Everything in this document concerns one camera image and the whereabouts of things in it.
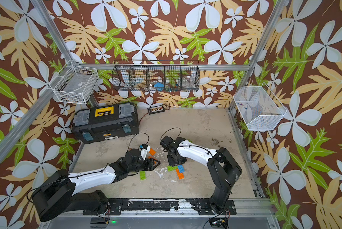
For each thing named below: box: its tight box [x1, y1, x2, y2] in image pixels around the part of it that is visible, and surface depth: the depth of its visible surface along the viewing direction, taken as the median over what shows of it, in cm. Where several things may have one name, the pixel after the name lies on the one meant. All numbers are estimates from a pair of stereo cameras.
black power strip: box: [147, 105, 165, 115], surface depth 121 cm
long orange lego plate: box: [175, 168, 185, 180], surface depth 86 cm
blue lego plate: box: [177, 164, 185, 174], surface depth 88 cm
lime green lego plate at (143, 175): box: [139, 170, 147, 181], surface depth 86 cm
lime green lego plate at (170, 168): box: [166, 165, 179, 172], surface depth 88 cm
